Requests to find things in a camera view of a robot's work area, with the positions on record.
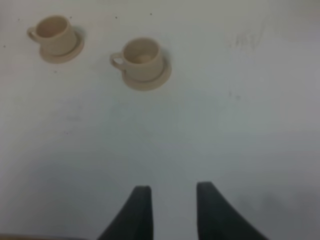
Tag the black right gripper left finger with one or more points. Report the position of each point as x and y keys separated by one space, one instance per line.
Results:
x=135 y=219

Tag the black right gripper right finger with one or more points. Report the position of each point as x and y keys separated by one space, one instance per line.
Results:
x=218 y=220

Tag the right beige saucer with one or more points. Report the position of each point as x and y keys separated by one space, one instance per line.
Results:
x=150 y=84

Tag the beige saucer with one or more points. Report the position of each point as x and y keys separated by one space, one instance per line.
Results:
x=60 y=59
x=150 y=84

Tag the right beige teacup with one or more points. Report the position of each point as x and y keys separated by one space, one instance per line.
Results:
x=140 y=58

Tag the beige teacup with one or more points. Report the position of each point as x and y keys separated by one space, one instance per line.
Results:
x=140 y=58
x=54 y=34

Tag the left beige saucer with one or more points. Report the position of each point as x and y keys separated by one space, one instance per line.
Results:
x=60 y=59

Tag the left beige teacup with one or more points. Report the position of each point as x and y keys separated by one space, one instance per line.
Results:
x=54 y=34

